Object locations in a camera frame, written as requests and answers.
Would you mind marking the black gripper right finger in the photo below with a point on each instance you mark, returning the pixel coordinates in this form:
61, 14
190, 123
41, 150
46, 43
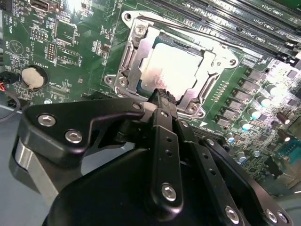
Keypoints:
211, 169

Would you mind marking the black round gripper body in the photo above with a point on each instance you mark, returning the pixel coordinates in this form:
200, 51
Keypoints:
105, 195

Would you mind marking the metal socket cover frame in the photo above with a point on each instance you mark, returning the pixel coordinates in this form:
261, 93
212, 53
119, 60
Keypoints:
136, 70

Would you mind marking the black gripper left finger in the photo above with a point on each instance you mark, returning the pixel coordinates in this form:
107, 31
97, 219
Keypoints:
58, 122

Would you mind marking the silver square CPU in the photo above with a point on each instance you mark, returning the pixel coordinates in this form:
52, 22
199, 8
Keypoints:
174, 68

